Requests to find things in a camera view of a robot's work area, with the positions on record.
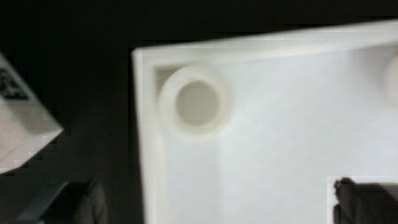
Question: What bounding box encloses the white leg front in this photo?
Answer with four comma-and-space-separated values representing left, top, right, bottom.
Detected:
0, 53, 62, 174

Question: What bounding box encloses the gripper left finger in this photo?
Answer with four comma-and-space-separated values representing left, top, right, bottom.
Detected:
19, 179, 106, 224

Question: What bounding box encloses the white square tabletop part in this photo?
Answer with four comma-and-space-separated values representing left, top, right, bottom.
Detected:
131, 19, 398, 224

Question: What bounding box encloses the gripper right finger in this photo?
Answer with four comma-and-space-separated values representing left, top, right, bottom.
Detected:
332, 178, 398, 224

